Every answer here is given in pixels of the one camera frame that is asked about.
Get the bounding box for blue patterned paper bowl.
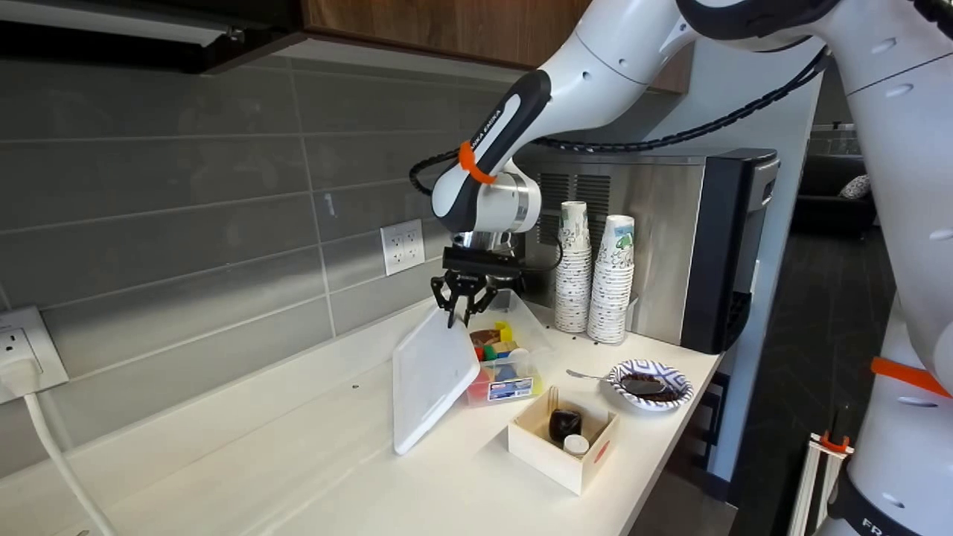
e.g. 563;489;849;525
602;358;694;418

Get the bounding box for wooden upper cabinet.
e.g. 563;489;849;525
297;0;696;99

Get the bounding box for patterned paper cup stack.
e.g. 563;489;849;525
584;211;641;348
551;196;596;337

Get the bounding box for brown coffee beans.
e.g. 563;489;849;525
617;373;684;406

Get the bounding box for dark coffee machine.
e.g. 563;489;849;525
679;145;784;358

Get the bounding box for small wooden box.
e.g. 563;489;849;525
505;385;621;497

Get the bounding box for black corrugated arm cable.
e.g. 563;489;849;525
407;42;833;200

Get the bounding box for black round object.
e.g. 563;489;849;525
545;406;586;440

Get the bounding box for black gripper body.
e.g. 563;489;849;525
438;230;531;297

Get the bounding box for metal spoon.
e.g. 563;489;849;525
563;366;614;386

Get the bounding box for white wall outlet with plug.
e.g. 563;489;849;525
0;305;72;407

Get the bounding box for white stand with orange clip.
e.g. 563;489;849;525
787;430;858;536

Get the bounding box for clear plastic toy container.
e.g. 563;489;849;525
462;313;548;407

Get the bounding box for white power cable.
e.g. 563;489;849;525
17;386;118;536

